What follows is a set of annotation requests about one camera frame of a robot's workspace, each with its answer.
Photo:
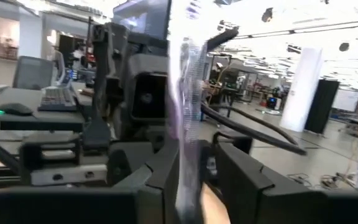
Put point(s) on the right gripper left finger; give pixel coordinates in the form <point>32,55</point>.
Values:
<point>104,208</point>

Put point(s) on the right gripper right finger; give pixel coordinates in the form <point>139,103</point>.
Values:
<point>275,208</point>

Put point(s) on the purple toothbrush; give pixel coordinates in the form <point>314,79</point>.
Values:
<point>188,124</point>

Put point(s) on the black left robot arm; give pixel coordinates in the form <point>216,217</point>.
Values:
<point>51,141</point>

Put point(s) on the computer monitor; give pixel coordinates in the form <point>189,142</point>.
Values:
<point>141,18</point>

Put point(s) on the black keyboard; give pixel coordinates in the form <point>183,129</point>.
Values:
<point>56,99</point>

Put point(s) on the grey mesh office chair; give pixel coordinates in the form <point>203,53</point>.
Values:
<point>33,73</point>

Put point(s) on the grey desk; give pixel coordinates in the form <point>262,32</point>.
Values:
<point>26,121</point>

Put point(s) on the black panel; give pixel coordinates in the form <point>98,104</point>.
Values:
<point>322,105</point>

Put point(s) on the black computer mouse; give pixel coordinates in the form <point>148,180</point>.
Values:
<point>14,109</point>

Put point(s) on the white round column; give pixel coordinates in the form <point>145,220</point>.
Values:
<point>300,90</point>

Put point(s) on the whiteboard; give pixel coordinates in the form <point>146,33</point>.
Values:
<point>346,100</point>

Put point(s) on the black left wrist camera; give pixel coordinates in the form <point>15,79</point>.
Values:
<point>146,98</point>

